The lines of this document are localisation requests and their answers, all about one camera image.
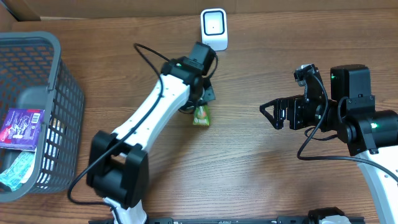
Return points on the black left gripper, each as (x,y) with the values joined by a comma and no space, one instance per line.
(212,97)

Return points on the teal white snack packet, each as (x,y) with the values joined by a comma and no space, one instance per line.
(20,171)

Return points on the grey plastic shopping basket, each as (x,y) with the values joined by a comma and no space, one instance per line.
(33,76)

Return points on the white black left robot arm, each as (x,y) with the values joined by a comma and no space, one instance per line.
(118,168)

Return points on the white barcode scanner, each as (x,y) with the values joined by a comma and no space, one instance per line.
(214,29)

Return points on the purple red snack packet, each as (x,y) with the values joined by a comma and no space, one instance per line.
(21,129)

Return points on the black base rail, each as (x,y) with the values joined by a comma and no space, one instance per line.
(278,220)

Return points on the green juice carton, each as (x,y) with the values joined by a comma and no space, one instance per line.
(201,116)

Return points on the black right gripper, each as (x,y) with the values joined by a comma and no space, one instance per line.
(295,104)

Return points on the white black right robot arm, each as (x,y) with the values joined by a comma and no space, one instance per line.
(349,110)

